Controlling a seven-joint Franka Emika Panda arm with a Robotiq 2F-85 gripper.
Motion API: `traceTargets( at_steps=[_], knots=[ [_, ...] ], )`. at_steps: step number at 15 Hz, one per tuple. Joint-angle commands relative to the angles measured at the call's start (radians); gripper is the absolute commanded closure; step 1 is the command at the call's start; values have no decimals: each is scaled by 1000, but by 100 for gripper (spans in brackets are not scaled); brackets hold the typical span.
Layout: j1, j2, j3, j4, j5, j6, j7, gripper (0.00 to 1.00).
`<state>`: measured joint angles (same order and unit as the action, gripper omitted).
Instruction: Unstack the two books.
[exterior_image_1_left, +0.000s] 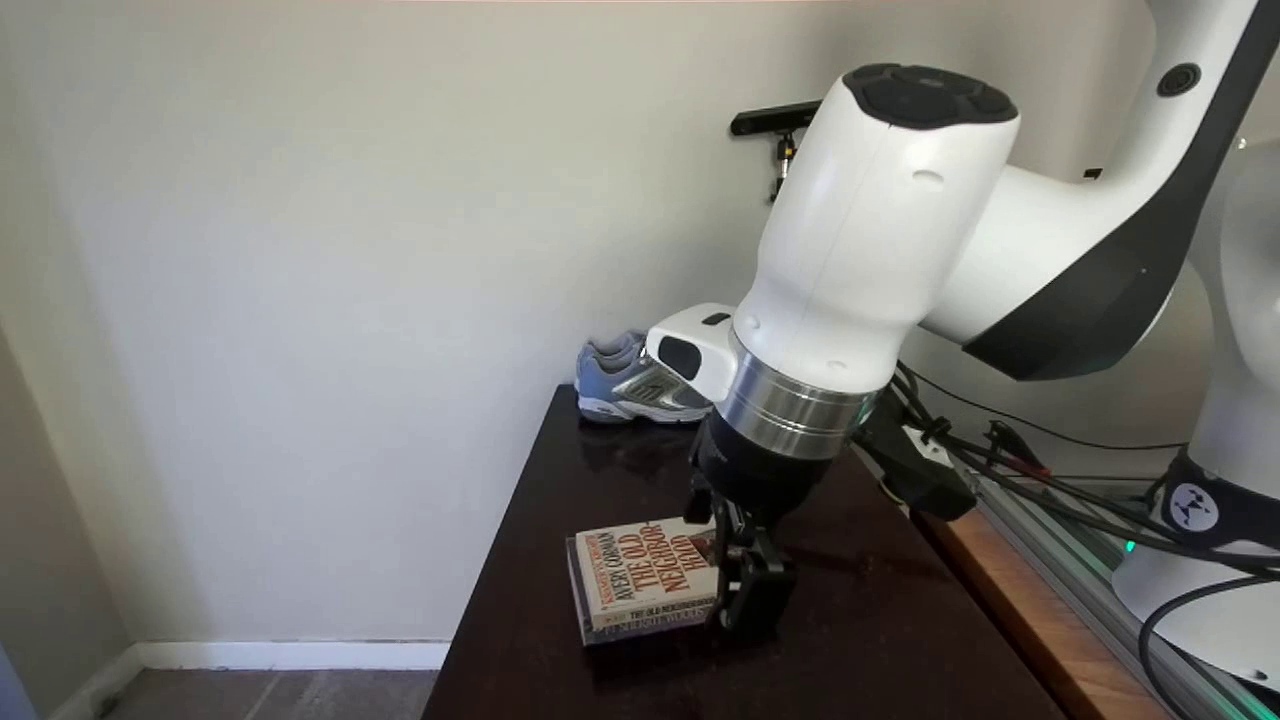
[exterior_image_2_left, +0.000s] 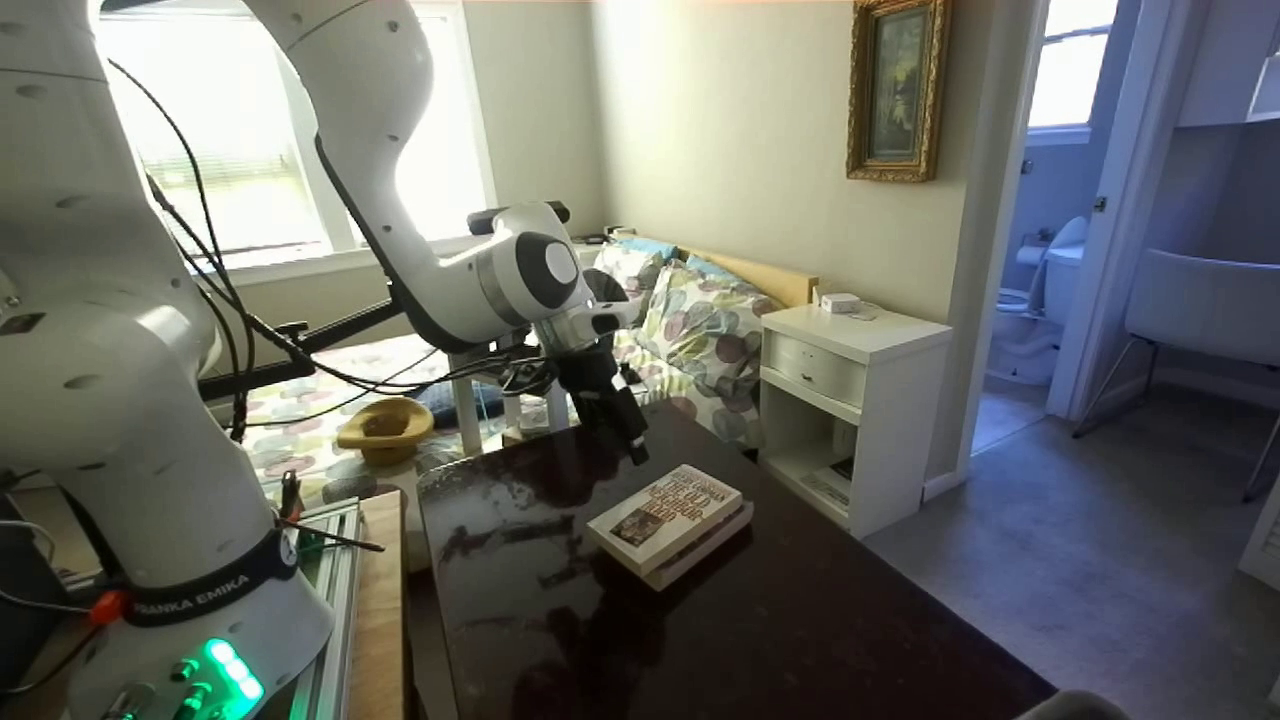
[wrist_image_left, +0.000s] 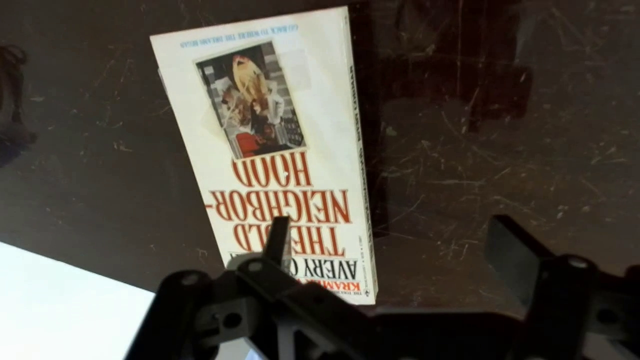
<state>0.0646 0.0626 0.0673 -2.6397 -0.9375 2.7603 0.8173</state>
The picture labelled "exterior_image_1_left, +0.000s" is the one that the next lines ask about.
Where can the white paperback book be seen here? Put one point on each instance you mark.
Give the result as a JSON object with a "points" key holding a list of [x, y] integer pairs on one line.
{"points": [[645, 570]]}

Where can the paperback book with dark cover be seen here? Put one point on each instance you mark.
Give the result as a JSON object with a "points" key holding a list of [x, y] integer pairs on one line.
{"points": [[577, 590]]}

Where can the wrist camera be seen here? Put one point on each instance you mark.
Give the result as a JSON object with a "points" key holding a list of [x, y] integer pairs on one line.
{"points": [[925, 480]]}

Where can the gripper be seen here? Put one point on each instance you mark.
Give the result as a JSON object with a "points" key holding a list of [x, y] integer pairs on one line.
{"points": [[750, 475]]}

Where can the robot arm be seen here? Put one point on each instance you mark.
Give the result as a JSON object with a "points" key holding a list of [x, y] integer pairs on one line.
{"points": [[880, 230]]}

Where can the grey and blue sneaker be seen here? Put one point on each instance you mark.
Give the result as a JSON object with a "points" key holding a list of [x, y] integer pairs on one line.
{"points": [[635, 390]]}

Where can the camera on mount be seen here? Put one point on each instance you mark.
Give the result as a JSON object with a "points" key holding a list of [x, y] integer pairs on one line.
{"points": [[775, 118]]}

